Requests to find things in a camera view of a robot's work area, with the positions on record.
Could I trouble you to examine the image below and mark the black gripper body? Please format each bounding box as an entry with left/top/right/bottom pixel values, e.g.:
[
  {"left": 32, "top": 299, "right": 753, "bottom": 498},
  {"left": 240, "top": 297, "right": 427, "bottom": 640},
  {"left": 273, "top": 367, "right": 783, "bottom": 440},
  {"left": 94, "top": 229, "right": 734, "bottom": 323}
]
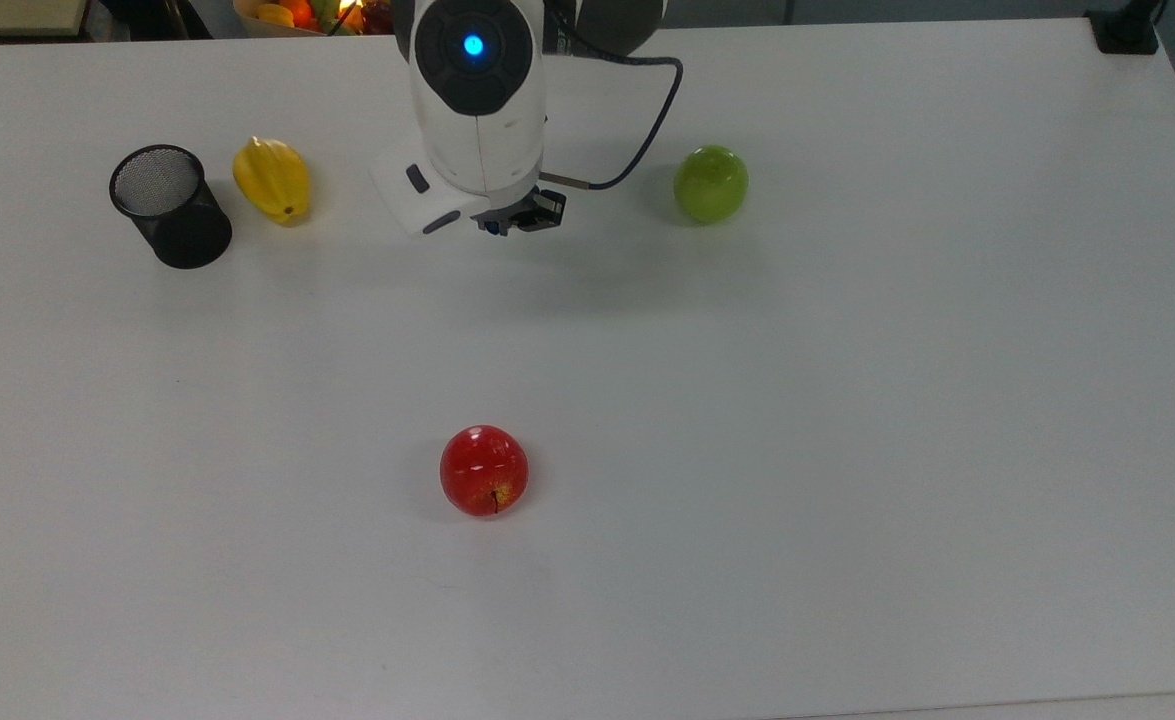
[{"left": 474, "top": 195, "right": 540, "bottom": 236}]

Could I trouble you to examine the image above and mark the black mesh pen cup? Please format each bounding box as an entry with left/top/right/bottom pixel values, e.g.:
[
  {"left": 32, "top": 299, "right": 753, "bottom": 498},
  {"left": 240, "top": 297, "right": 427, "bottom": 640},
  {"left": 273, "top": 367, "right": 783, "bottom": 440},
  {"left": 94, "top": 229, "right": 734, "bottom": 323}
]
[{"left": 109, "top": 144, "right": 234, "bottom": 270}]

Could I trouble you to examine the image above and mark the green toy apple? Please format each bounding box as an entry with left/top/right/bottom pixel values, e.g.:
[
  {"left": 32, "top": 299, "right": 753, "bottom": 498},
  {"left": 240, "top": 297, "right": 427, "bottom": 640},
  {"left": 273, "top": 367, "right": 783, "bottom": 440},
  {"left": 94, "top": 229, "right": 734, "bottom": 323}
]
[{"left": 673, "top": 145, "right": 750, "bottom": 225}]

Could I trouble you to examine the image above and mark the yellow toy starfruit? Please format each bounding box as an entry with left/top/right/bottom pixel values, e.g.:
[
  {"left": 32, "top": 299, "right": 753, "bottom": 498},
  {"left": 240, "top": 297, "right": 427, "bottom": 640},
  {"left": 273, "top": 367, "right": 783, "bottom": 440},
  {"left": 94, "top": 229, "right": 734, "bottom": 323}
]
[{"left": 232, "top": 136, "right": 311, "bottom": 224}]

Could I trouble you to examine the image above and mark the red toy apple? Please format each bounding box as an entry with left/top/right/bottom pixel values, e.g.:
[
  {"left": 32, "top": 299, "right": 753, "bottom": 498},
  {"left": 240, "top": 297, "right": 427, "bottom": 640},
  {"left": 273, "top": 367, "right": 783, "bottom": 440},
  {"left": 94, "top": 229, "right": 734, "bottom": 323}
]
[{"left": 439, "top": 425, "right": 530, "bottom": 518}]

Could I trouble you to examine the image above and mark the basket of toy fruit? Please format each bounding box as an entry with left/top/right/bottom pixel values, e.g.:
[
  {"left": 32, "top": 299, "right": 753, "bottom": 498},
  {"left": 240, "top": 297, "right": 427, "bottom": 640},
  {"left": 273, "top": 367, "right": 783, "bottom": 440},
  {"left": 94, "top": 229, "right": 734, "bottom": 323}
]
[{"left": 233, "top": 0, "right": 394, "bottom": 39}]

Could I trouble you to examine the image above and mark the beige box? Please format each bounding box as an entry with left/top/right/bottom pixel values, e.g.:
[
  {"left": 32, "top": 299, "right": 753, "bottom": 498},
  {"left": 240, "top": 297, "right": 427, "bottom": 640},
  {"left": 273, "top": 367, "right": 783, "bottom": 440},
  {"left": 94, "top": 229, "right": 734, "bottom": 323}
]
[{"left": 0, "top": 0, "right": 89, "bottom": 39}]

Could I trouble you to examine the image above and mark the black stand base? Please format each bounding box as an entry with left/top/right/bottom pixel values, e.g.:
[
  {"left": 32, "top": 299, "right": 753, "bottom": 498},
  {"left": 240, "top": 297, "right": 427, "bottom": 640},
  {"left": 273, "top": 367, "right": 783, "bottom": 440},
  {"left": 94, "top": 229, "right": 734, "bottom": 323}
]
[{"left": 1085, "top": 0, "right": 1166, "bottom": 56}]

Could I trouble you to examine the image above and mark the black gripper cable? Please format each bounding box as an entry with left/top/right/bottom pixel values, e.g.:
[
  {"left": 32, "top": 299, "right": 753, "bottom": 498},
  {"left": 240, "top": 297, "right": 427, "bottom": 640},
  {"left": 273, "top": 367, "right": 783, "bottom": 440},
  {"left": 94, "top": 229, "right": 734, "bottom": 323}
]
[{"left": 545, "top": 20, "right": 686, "bottom": 192}]

